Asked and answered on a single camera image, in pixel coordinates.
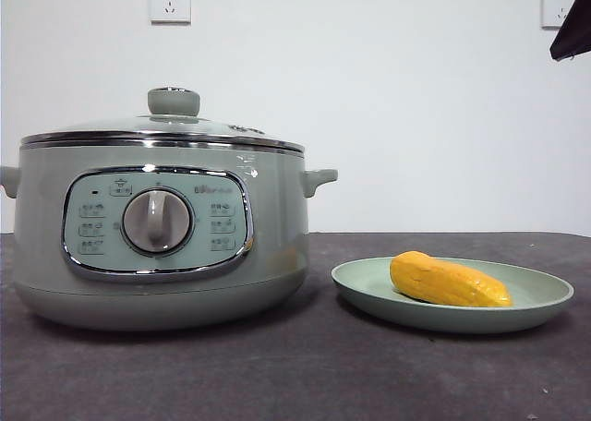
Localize yellow corn cob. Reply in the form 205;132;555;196
389;249;514;308

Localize glass lid with green knob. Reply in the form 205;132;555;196
18;86;307;157

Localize pale green round plate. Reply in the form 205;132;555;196
331;255;575;334

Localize pale green electric steamer pot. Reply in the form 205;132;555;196
0;142;340;333

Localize white wall socket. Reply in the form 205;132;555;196
540;0;578;30
149;0;191;24

